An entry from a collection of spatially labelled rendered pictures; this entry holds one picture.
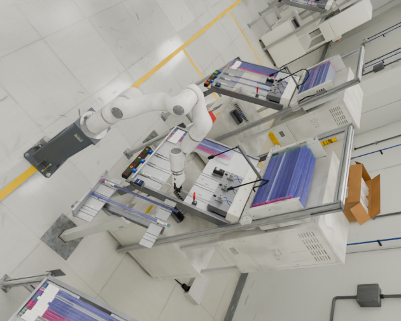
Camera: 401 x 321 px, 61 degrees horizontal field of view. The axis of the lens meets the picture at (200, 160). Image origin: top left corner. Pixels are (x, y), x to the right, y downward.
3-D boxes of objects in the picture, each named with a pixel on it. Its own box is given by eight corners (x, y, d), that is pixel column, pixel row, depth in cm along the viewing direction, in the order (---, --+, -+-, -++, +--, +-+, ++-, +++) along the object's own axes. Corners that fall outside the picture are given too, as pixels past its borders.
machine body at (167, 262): (102, 230, 278) (149, 216, 238) (145, 177, 327) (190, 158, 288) (151, 281, 298) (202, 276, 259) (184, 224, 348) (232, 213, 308)
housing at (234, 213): (223, 226, 215) (227, 212, 206) (245, 178, 250) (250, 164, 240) (234, 231, 214) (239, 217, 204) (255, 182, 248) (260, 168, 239)
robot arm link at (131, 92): (97, 112, 198) (119, 95, 183) (114, 97, 211) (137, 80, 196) (111, 128, 202) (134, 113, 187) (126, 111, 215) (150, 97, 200)
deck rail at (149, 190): (129, 186, 226) (129, 180, 222) (131, 184, 228) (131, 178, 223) (228, 230, 212) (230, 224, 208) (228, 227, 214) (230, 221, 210)
